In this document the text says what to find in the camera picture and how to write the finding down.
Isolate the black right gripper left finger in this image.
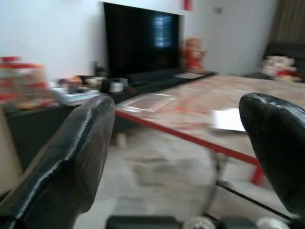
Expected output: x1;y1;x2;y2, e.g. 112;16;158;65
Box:
0;94;116;229

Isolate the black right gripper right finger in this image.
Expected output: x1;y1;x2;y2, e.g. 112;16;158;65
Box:
238;92;305;216

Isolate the black TV cabinet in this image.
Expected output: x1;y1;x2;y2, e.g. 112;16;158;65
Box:
4;70;218;173

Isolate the white flat cardboard box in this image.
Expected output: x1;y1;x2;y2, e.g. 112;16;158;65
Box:
211;107;246;133

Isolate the plush doll with red clothes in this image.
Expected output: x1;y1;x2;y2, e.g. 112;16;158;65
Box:
259;54;301;83

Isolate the clear jar with red lid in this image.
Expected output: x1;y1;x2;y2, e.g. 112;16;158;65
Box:
0;55;49;108

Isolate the dark grey sofa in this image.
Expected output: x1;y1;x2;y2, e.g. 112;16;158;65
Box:
242;41;305;83

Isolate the white tape roll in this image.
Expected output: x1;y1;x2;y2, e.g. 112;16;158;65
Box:
109;81;124;93

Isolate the clear plastic tray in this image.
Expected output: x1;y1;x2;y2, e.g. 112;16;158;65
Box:
121;92;177;113

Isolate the white and red booklet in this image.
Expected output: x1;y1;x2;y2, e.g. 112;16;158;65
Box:
172;72;199;80

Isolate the red and gold plush figure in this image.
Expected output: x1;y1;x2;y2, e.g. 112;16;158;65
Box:
181;36;208;75

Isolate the brown curtain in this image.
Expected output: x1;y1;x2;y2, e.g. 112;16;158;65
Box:
271;0;305;44

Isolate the black flat screen TV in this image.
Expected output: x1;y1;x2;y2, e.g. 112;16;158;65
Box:
103;1;186;79

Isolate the black metal table frame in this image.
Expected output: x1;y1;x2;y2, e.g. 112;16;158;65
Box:
202;151;294;220

